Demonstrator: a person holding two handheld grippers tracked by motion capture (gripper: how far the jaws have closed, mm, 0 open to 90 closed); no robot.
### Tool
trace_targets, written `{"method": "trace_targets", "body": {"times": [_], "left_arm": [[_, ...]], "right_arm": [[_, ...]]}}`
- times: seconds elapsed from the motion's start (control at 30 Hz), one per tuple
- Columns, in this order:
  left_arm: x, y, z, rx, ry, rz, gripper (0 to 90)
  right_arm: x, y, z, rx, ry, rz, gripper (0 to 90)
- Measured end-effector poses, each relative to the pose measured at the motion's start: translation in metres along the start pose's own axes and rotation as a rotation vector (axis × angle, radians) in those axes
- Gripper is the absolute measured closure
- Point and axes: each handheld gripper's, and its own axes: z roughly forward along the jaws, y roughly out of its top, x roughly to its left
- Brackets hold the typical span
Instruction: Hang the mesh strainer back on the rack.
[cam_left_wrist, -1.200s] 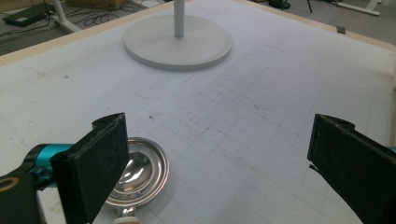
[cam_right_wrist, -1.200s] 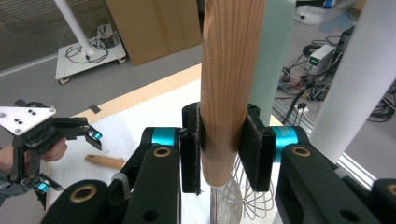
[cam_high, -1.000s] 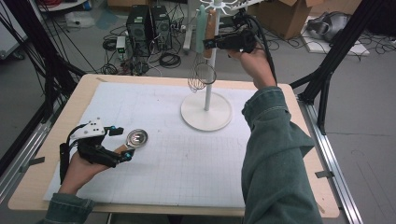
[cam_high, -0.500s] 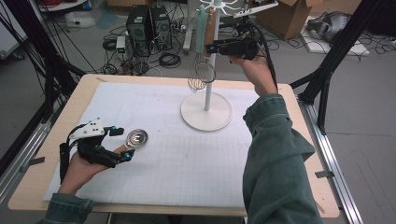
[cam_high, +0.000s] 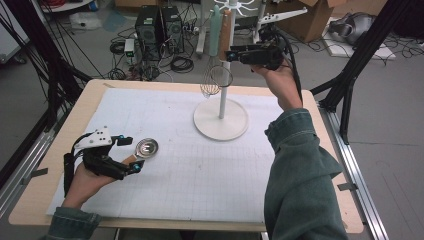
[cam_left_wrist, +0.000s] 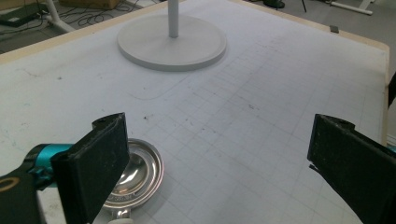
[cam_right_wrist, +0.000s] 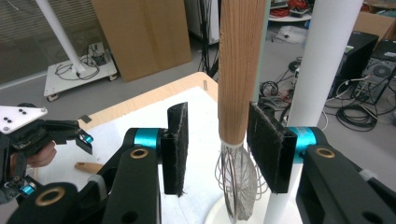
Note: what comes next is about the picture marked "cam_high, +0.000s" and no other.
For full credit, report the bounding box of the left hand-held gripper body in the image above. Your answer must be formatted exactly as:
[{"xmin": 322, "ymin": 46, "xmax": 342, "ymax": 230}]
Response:
[{"xmin": 73, "ymin": 125, "xmax": 130, "ymax": 182}]

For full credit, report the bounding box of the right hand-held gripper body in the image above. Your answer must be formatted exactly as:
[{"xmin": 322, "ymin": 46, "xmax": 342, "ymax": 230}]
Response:
[{"xmin": 239, "ymin": 7, "xmax": 308, "ymax": 72}]

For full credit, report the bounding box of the metal skimmer spoon wooden handle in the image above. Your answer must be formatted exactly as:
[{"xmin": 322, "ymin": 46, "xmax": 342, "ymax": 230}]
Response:
[{"xmin": 121, "ymin": 137, "xmax": 160, "ymax": 167}]

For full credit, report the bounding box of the mesh strainer with wooden handle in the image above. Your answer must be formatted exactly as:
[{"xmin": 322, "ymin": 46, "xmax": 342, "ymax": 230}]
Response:
[{"xmin": 209, "ymin": 9, "xmax": 234, "ymax": 88}]

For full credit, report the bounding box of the whisk with mint green handle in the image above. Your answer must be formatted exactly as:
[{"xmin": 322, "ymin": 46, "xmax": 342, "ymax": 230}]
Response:
[{"xmin": 199, "ymin": 4, "xmax": 224, "ymax": 99}]

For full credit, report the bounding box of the white hook rack stand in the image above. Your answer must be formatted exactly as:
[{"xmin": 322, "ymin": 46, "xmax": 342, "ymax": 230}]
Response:
[{"xmin": 193, "ymin": 0, "xmax": 259, "ymax": 142}]

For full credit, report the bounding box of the person's right hand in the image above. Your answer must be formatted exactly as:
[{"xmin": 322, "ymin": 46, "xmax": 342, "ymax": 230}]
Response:
[{"xmin": 251, "ymin": 62, "xmax": 303, "ymax": 112}]

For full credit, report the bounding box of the person's left hand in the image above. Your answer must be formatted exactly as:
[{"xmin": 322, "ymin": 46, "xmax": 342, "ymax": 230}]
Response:
[{"xmin": 61, "ymin": 164, "xmax": 118, "ymax": 210}]

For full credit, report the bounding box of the white floor stand leg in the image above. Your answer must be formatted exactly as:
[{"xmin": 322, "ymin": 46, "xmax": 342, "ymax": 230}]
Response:
[
  {"xmin": 195, "ymin": 0, "xmax": 208, "ymax": 56},
  {"xmin": 252, "ymin": 0, "xmax": 268, "ymax": 27}
]

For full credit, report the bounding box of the white grid mat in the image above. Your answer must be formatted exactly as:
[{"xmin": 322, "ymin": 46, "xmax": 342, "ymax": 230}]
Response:
[{"xmin": 46, "ymin": 87, "xmax": 332, "ymax": 225}]

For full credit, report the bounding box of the brown cardboard box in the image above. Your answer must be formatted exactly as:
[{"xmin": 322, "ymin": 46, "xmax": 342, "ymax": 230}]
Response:
[{"xmin": 273, "ymin": 0, "xmax": 338, "ymax": 43}]

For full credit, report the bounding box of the black computer tower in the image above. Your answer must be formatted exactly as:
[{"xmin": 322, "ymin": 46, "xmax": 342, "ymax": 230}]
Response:
[
  {"xmin": 134, "ymin": 4, "xmax": 164, "ymax": 62},
  {"xmin": 161, "ymin": 5, "xmax": 185, "ymax": 53}
]

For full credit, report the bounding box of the white foam board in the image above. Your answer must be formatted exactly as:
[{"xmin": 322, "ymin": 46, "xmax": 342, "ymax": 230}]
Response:
[{"xmin": 321, "ymin": 33, "xmax": 398, "ymax": 61}]

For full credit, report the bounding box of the grey headset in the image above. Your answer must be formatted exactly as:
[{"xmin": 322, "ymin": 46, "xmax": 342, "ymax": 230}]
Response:
[{"xmin": 328, "ymin": 12, "xmax": 376, "ymax": 46}]

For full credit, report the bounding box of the small white device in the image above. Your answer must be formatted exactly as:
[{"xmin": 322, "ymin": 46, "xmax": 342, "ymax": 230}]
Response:
[{"xmin": 123, "ymin": 38, "xmax": 136, "ymax": 58}]

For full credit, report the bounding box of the clear plastic bag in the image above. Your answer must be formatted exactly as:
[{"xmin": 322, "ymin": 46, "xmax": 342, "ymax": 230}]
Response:
[{"xmin": 69, "ymin": 12, "xmax": 103, "ymax": 30}]

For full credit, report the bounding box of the white round table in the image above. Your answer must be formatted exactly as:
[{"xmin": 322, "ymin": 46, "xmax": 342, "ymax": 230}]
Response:
[{"xmin": 39, "ymin": 0, "xmax": 94, "ymax": 14}]

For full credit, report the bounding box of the right hand-held gripper cable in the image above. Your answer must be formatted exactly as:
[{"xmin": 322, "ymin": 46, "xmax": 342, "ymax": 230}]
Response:
[{"xmin": 271, "ymin": 28, "xmax": 304, "ymax": 104}]

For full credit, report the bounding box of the hand-held gripper cable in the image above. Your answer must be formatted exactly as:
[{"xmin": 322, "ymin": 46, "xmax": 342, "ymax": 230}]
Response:
[
  {"xmin": 271, "ymin": 28, "xmax": 304, "ymax": 104},
  {"xmin": 63, "ymin": 132, "xmax": 94, "ymax": 198}
]

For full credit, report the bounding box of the left hand-held gripper cable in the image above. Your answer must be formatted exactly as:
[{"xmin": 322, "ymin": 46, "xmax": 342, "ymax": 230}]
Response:
[{"xmin": 63, "ymin": 132, "xmax": 94, "ymax": 198}]

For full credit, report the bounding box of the coiled black cable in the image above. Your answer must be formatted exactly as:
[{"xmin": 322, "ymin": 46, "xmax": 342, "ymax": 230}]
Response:
[{"xmin": 169, "ymin": 55, "xmax": 195, "ymax": 74}]

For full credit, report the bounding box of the grey metal bracket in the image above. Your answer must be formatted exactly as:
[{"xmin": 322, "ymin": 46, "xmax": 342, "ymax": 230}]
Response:
[
  {"xmin": 337, "ymin": 181, "xmax": 359, "ymax": 192},
  {"xmin": 21, "ymin": 167, "xmax": 49, "ymax": 186}
]

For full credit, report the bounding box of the silver aluminium rail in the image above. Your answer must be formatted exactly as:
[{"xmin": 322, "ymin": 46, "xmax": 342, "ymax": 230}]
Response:
[
  {"xmin": 0, "ymin": 109, "xmax": 64, "ymax": 218},
  {"xmin": 319, "ymin": 106, "xmax": 389, "ymax": 240}
]

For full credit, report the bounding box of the black aluminium frame post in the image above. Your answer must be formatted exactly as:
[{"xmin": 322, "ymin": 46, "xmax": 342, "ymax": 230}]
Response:
[
  {"xmin": 309, "ymin": 0, "xmax": 414, "ymax": 145},
  {"xmin": 0, "ymin": 0, "xmax": 93, "ymax": 132}
]

